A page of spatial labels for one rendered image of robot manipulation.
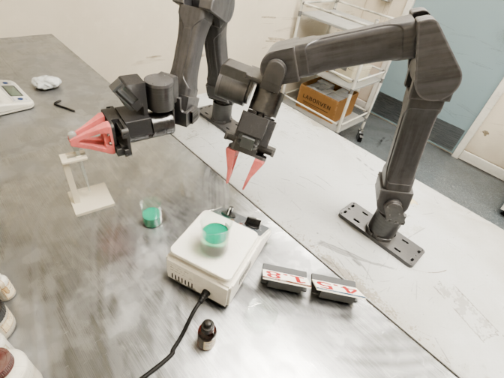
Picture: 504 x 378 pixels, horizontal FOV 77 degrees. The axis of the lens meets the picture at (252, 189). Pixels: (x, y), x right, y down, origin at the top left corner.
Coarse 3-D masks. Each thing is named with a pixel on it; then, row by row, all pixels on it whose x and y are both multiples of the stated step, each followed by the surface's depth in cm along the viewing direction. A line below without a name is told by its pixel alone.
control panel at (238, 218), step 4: (220, 208) 70; (224, 208) 70; (232, 212) 70; (236, 216) 68; (240, 216) 69; (236, 220) 66; (240, 220) 66; (244, 220) 67; (244, 224) 65; (260, 224) 69; (260, 228) 66; (264, 228) 67; (268, 228) 68; (256, 232) 63; (260, 232) 64
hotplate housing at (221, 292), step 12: (264, 240) 64; (252, 252) 59; (168, 264) 56; (180, 264) 55; (252, 264) 62; (180, 276) 56; (192, 276) 54; (204, 276) 53; (240, 276) 55; (192, 288) 57; (204, 288) 55; (216, 288) 53; (228, 288) 52; (204, 300) 54; (216, 300) 55; (228, 300) 55
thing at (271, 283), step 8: (264, 264) 64; (280, 272) 63; (288, 272) 64; (296, 272) 64; (304, 272) 64; (264, 280) 61; (272, 280) 58; (280, 280) 58; (280, 288) 60; (288, 288) 60; (296, 288) 59; (304, 288) 61
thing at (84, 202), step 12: (60, 156) 62; (72, 156) 63; (84, 156) 63; (72, 180) 65; (72, 192) 67; (84, 192) 72; (96, 192) 72; (108, 192) 73; (72, 204) 69; (84, 204) 69; (96, 204) 70; (108, 204) 70
